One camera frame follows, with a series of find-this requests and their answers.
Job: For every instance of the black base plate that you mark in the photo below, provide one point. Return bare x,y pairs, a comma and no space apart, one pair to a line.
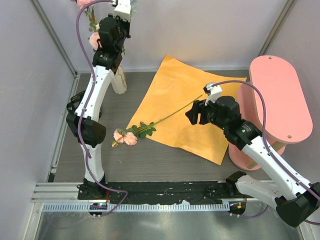
161,192

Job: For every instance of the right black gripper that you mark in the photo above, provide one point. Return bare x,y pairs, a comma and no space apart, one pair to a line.
198,107

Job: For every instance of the pink two-tier shelf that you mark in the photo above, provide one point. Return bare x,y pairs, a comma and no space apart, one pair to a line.
288,118

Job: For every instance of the white ribbed vase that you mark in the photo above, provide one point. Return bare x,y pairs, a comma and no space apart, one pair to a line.
119,84

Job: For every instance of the orange wrapping paper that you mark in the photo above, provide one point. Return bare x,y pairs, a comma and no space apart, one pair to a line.
168,104

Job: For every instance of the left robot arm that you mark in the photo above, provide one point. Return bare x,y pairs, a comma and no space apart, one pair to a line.
84,109

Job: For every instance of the black ribbon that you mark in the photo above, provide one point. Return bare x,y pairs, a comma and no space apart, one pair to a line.
74,102

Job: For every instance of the aluminium rail frame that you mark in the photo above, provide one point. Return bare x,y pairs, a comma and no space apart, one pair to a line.
63,196

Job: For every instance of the pale pink flower stem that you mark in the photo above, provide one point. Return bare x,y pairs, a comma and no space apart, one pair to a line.
94,41

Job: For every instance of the peach flower stem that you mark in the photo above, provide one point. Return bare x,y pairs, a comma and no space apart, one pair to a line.
131,135

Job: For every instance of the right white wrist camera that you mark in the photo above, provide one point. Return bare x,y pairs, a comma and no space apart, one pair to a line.
213,91

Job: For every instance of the blue flower stem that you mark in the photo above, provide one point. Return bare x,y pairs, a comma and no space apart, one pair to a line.
133,6

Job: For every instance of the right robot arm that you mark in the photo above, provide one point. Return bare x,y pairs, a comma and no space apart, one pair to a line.
293,196

